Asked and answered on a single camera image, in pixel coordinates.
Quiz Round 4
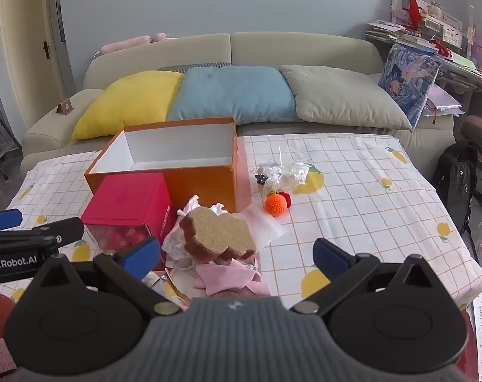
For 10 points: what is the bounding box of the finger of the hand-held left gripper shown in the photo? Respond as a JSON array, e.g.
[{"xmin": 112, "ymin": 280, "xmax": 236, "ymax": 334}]
[
  {"xmin": 32, "ymin": 217, "xmax": 85, "ymax": 245},
  {"xmin": 0, "ymin": 208, "xmax": 23, "ymax": 232}
]

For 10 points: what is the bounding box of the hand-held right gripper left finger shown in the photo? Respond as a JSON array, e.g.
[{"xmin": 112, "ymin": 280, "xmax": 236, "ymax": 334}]
[{"xmin": 36, "ymin": 237, "xmax": 184, "ymax": 317}]

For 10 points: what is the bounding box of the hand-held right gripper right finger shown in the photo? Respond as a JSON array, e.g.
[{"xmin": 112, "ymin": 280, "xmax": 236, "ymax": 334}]
[{"xmin": 290, "ymin": 238, "xmax": 448, "ymax": 315}]

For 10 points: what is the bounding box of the white crumpled tissue paper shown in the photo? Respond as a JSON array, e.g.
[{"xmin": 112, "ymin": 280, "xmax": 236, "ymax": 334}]
[{"xmin": 161, "ymin": 195, "xmax": 227, "ymax": 269}]

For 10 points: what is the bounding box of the shiny foil wrapper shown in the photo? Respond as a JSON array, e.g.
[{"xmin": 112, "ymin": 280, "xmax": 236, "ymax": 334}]
[{"xmin": 143, "ymin": 268, "xmax": 190, "ymax": 309}]

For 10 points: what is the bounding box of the checkered lemon print tablecloth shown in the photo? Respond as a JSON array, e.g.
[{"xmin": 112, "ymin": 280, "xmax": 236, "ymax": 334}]
[{"xmin": 4, "ymin": 131, "xmax": 482, "ymax": 307}]

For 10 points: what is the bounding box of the clear box with red lid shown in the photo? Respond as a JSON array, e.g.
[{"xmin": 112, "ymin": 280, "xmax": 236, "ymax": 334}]
[{"xmin": 81, "ymin": 172, "xmax": 176, "ymax": 265}]

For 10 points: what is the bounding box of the pale pink plastic sheet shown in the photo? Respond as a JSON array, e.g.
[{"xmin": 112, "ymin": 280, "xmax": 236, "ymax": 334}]
[{"xmin": 235, "ymin": 203, "xmax": 286, "ymax": 255}]

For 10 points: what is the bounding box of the orange crochet fruit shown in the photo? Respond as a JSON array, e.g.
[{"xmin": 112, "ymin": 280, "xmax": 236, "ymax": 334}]
[{"xmin": 264, "ymin": 192, "xmax": 288, "ymax": 217}]

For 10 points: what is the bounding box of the brown toast-shaped plush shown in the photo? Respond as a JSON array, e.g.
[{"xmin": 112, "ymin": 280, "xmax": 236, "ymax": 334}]
[{"xmin": 179, "ymin": 207, "xmax": 258, "ymax": 264}]

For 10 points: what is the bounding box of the pink cloth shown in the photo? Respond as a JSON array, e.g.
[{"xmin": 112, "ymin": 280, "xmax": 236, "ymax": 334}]
[{"xmin": 193, "ymin": 258, "xmax": 271, "ymax": 296}]

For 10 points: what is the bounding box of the clear plastic bag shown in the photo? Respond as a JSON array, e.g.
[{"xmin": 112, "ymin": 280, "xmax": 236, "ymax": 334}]
[
  {"xmin": 258, "ymin": 160, "xmax": 284, "ymax": 188},
  {"xmin": 283, "ymin": 160, "xmax": 311, "ymax": 189}
]

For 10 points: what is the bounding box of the orange cardboard box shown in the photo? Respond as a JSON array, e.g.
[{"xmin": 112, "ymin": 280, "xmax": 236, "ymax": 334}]
[{"xmin": 84, "ymin": 117, "xmax": 253, "ymax": 213}]

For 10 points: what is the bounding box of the black backpack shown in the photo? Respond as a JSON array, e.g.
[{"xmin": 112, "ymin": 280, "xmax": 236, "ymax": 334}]
[{"xmin": 434, "ymin": 140, "xmax": 479, "ymax": 233}]

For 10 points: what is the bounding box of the yellow pillow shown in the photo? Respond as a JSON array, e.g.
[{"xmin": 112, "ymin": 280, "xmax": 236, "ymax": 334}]
[{"xmin": 71, "ymin": 70, "xmax": 185, "ymax": 141}]

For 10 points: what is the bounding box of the grey-green pillow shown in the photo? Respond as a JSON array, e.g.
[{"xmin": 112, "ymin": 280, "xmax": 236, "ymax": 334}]
[{"xmin": 281, "ymin": 65, "xmax": 413, "ymax": 130}]

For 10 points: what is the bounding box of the cream door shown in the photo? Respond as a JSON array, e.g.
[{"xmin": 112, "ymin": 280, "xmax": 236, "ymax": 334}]
[{"xmin": 0, "ymin": 0, "xmax": 60, "ymax": 128}]

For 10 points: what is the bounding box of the pink plastic folder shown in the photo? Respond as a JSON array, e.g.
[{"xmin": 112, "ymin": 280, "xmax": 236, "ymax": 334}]
[{"xmin": 424, "ymin": 83, "xmax": 465, "ymax": 118}]

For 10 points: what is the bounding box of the printed blue pillow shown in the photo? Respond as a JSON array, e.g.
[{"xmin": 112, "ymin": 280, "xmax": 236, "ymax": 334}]
[{"xmin": 378, "ymin": 44, "xmax": 444, "ymax": 130}]

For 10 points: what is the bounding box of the pink long plush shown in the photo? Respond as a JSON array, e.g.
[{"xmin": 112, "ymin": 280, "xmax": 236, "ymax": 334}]
[{"xmin": 98, "ymin": 33, "xmax": 168, "ymax": 54}]

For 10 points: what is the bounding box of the grey striped blanket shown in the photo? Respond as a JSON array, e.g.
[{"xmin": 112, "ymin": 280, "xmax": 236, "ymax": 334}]
[{"xmin": 157, "ymin": 61, "xmax": 231, "ymax": 73}]

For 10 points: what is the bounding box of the beige sofa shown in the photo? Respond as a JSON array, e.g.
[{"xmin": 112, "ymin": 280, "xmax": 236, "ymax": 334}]
[{"xmin": 20, "ymin": 32, "xmax": 456, "ymax": 176}]

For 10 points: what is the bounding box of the stack of papers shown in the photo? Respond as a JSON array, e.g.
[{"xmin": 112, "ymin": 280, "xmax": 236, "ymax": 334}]
[{"xmin": 366, "ymin": 20, "xmax": 409, "ymax": 43}]

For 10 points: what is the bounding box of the cluttered desk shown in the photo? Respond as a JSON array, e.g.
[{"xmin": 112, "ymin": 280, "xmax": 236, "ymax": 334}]
[{"xmin": 366, "ymin": 20, "xmax": 482, "ymax": 92}]

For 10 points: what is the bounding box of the white pink desk shelf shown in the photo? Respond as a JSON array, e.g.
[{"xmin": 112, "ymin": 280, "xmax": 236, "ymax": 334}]
[{"xmin": 390, "ymin": 0, "xmax": 464, "ymax": 48}]

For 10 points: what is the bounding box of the red hanging ornament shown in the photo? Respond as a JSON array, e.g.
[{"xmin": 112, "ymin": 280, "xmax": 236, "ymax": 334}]
[{"xmin": 408, "ymin": 0, "xmax": 423, "ymax": 28}]

